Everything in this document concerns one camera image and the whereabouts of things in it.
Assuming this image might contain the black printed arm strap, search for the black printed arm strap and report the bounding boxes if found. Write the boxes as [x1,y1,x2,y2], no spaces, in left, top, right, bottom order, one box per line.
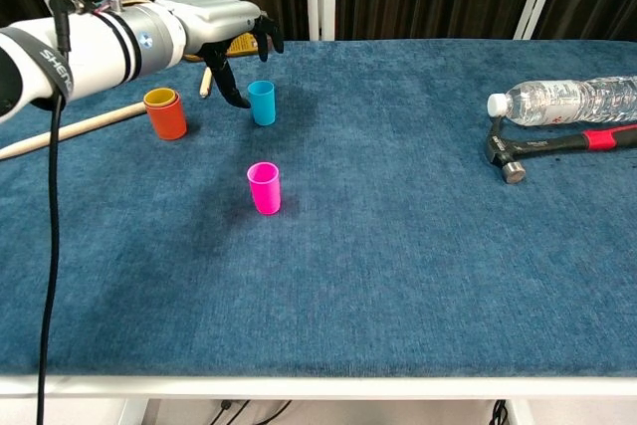
[8,25,77,102]

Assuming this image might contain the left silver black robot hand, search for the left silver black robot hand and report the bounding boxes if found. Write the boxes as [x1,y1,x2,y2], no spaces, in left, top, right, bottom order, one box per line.
[154,0,286,109]

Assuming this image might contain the pink plastic cup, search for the pink plastic cup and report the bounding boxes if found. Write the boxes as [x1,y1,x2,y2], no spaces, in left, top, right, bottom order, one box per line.
[246,161,283,217]

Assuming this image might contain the long wooden stick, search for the long wooden stick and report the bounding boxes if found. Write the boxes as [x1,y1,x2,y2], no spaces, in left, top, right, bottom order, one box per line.
[0,101,147,162]

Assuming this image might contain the orange plastic cup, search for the orange plastic cup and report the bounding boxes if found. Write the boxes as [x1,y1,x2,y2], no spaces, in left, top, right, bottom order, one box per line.
[142,89,189,141]

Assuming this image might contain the yellow plastic cup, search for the yellow plastic cup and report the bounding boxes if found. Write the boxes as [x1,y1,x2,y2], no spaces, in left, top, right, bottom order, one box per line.
[143,88,178,108]

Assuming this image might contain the black red claw hammer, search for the black red claw hammer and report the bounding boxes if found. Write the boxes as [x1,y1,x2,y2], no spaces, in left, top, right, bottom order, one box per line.
[484,116,637,186]

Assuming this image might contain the blue velvet table cloth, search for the blue velvet table cloth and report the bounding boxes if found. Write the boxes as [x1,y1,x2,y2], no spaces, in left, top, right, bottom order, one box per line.
[0,38,637,379]

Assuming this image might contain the clear plastic water bottle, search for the clear plastic water bottle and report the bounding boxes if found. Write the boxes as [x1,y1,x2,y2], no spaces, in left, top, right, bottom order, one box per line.
[487,75,637,128]

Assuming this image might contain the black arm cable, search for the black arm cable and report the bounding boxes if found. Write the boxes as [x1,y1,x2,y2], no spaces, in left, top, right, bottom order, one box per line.
[35,0,74,425]

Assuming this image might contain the light blue plastic cup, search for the light blue plastic cup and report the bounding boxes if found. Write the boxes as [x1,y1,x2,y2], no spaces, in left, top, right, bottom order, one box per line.
[247,80,277,127]

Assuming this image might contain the yellow label tea bottle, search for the yellow label tea bottle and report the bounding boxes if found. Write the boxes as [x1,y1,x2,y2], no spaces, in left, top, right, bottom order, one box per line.
[226,32,261,59]

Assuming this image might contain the white table leg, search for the white table leg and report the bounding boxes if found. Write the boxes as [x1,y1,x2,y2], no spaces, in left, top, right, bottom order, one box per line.
[117,398,149,425]
[504,398,537,425]

